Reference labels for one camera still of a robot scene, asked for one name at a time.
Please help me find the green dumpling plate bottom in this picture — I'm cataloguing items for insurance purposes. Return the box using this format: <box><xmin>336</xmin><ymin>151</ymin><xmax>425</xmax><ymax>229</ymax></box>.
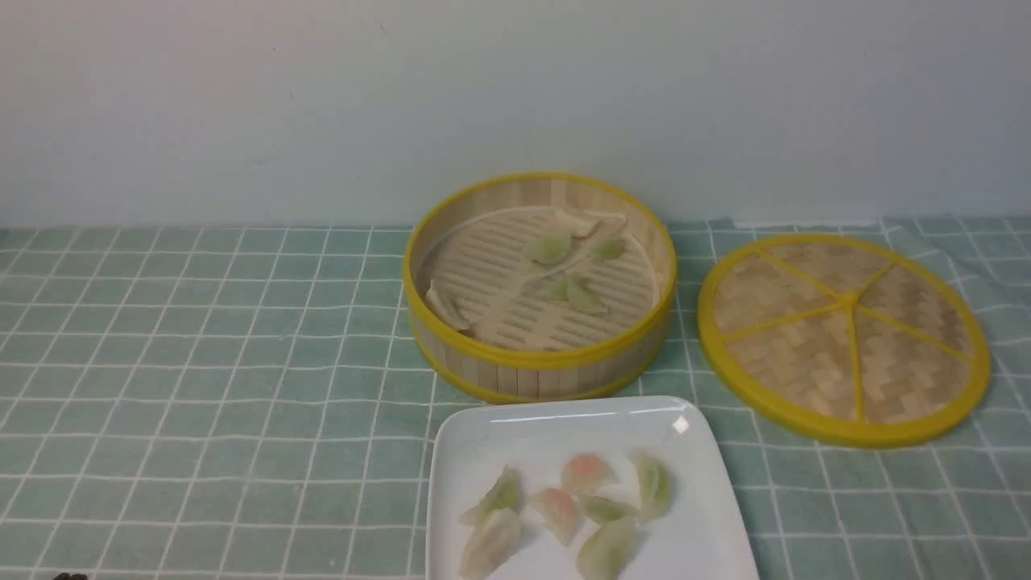
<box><xmin>577</xmin><ymin>516</ymin><xmax>640</xmax><ymax>579</ymax></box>

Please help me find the green dumpling plate left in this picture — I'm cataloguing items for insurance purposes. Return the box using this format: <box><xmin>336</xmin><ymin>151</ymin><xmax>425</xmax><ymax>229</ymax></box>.
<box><xmin>459</xmin><ymin>466</ymin><xmax>523</xmax><ymax>526</ymax></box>

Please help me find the small green dumpling plate centre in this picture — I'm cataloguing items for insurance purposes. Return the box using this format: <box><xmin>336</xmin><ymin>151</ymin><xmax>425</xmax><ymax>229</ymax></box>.
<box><xmin>578</xmin><ymin>493</ymin><xmax>638</xmax><ymax>525</ymax></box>

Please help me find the green dumpling steamer centre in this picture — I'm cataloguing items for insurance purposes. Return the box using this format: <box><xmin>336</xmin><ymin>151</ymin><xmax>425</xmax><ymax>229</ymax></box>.
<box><xmin>548</xmin><ymin>272</ymin><xmax>609</xmax><ymax>316</ymax></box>

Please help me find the pink dumpling plate centre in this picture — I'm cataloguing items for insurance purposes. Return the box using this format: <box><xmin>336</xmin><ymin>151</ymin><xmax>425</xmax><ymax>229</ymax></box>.
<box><xmin>529</xmin><ymin>487</ymin><xmax>583</xmax><ymax>546</ymax></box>

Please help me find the small green dumpling steamer right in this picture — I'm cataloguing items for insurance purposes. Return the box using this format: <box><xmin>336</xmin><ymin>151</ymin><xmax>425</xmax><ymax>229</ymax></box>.
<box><xmin>590</xmin><ymin>236</ymin><xmax>625</xmax><ymax>262</ymax></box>

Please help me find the green dumpling upper steamer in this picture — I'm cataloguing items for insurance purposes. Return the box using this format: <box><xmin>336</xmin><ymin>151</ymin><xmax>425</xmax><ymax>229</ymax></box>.
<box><xmin>525</xmin><ymin>231</ymin><xmax>572</xmax><ymax>267</ymax></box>

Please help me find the white square plate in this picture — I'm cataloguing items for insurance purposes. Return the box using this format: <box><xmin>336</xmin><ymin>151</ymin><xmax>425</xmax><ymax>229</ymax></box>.
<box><xmin>424</xmin><ymin>396</ymin><xmax>758</xmax><ymax>579</ymax></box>

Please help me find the pink dumpling plate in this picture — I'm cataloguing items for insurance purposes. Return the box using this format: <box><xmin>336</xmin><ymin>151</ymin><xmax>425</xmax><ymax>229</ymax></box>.
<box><xmin>529</xmin><ymin>487</ymin><xmax>583</xmax><ymax>546</ymax></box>
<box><xmin>560</xmin><ymin>453</ymin><xmax>619</xmax><ymax>493</ymax></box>

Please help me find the pink dumpling plate top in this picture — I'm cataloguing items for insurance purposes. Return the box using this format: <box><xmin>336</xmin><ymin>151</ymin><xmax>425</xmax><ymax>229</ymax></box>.
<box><xmin>560</xmin><ymin>453</ymin><xmax>619</xmax><ymax>493</ymax></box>

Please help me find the pale dumpling plate bottom left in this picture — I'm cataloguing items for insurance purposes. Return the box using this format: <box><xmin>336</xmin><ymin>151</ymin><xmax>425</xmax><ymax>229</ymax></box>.
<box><xmin>459</xmin><ymin>509</ymin><xmax>524</xmax><ymax>579</ymax></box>

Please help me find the yellow-rimmed bamboo steamer basket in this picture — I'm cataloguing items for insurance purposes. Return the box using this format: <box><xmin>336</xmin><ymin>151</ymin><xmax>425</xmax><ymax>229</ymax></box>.
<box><xmin>403</xmin><ymin>172</ymin><xmax>677</xmax><ymax>404</ymax></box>

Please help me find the yellow-rimmed bamboo steamer lid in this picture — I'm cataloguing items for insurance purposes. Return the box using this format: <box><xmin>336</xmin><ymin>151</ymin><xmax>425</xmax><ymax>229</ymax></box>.
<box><xmin>697</xmin><ymin>234</ymin><xmax>992</xmax><ymax>449</ymax></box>

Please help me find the green dumpling plate right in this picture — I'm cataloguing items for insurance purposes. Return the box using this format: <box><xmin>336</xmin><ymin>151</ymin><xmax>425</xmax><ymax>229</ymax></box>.
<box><xmin>630</xmin><ymin>450</ymin><xmax>673</xmax><ymax>524</ymax></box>

